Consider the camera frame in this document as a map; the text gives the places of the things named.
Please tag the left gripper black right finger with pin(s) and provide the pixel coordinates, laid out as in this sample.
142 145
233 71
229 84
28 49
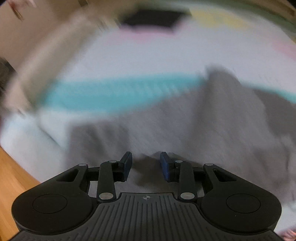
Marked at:
171 168

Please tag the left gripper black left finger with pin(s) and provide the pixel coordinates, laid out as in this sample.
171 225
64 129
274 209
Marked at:
118 170

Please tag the grey speckled pants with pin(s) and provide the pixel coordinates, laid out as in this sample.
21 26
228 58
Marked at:
248 132

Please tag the person's right hand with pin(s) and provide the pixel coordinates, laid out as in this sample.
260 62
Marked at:
289 235

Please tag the floral pastel bed sheet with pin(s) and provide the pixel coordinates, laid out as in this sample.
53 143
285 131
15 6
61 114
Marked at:
127 69

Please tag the black folded garment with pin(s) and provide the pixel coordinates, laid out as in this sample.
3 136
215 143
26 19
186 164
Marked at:
154 17

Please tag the beige padded bed frame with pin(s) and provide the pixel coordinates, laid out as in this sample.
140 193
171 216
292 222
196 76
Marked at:
47 60

